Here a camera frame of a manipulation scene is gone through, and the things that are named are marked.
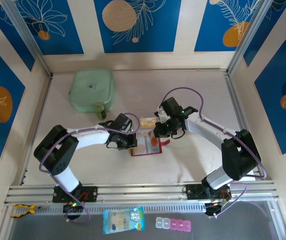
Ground aluminium mounting rail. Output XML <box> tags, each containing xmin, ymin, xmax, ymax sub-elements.
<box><xmin>4</xmin><ymin>183</ymin><xmax>280</xmax><ymax>208</ymax></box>

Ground aluminium frame post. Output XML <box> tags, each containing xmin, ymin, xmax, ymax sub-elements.
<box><xmin>226</xmin><ymin>0</ymin><xmax>279</xmax><ymax>76</ymax></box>
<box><xmin>0</xmin><ymin>0</ymin><xmax>53</xmax><ymax>77</ymax></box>

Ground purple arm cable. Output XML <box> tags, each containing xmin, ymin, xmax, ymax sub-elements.
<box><xmin>163</xmin><ymin>86</ymin><xmax>268</xmax><ymax>220</ymax></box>
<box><xmin>39</xmin><ymin>112</ymin><xmax>142</xmax><ymax>225</ymax></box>

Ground grey slotted cable duct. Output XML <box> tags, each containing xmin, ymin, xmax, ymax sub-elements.
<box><xmin>35</xmin><ymin>203</ymin><xmax>206</xmax><ymax>215</ymax></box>

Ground mint green zip pouch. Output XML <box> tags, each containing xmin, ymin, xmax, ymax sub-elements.
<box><xmin>68</xmin><ymin>69</ymin><xmax>116</xmax><ymax>113</ymax></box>

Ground yellow handled pliers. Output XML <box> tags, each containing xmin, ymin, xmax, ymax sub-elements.
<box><xmin>10</xmin><ymin>203</ymin><xmax>45</xmax><ymax>218</ymax></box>

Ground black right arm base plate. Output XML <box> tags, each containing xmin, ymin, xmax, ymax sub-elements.
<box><xmin>184</xmin><ymin>183</ymin><xmax>232</xmax><ymax>201</ymax></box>

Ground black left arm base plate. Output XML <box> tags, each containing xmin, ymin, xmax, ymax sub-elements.
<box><xmin>52</xmin><ymin>186</ymin><xmax>99</xmax><ymax>203</ymax></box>

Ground small green bottle orange cap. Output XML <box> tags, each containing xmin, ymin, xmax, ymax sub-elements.
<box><xmin>94</xmin><ymin>102</ymin><xmax>108</xmax><ymax>120</ymax></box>

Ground white pink pill organiser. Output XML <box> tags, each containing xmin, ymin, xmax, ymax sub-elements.
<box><xmin>155</xmin><ymin>216</ymin><xmax>192</xmax><ymax>233</ymax></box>

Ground red card holder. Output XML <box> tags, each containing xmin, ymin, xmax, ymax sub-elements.
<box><xmin>129</xmin><ymin>136</ymin><xmax>171</xmax><ymax>158</ymax></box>

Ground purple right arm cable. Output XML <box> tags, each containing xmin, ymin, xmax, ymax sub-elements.
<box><xmin>163</xmin><ymin>86</ymin><xmax>268</xmax><ymax>220</ymax></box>

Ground black arm base electronics box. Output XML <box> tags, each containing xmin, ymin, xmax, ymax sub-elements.
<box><xmin>62</xmin><ymin>201</ymin><xmax>84</xmax><ymax>221</ymax></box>
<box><xmin>204</xmin><ymin>198</ymin><xmax>231</xmax><ymax>217</ymax></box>

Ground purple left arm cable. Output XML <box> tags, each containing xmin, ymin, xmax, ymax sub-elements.
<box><xmin>39</xmin><ymin>112</ymin><xmax>142</xmax><ymax>225</ymax></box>

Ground blue wet wipes packet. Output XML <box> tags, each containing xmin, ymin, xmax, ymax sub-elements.
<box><xmin>102</xmin><ymin>206</ymin><xmax>146</xmax><ymax>235</ymax></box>

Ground aluminium side rail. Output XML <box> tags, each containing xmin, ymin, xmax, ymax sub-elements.
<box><xmin>19</xmin><ymin>74</ymin><xmax>54</xmax><ymax>186</ymax></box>
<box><xmin>224</xmin><ymin>71</ymin><xmax>263</xmax><ymax>181</ymax></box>

